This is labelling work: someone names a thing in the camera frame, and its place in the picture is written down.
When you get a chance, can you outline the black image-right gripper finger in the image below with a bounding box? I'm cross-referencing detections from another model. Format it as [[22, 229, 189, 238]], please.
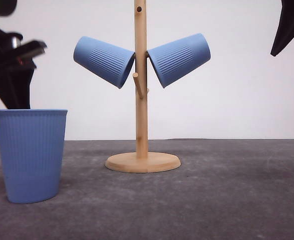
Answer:
[[270, 0, 294, 56]]

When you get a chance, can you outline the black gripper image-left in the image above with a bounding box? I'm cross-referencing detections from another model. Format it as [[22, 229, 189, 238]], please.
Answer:
[[0, 30, 47, 110]]

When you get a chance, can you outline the large blue ribbed cup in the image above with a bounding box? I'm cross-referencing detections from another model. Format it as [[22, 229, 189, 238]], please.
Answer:
[[0, 109, 68, 204]]

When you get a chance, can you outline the wooden mug tree stand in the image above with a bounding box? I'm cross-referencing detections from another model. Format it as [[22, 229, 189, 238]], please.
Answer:
[[105, 0, 181, 174]]

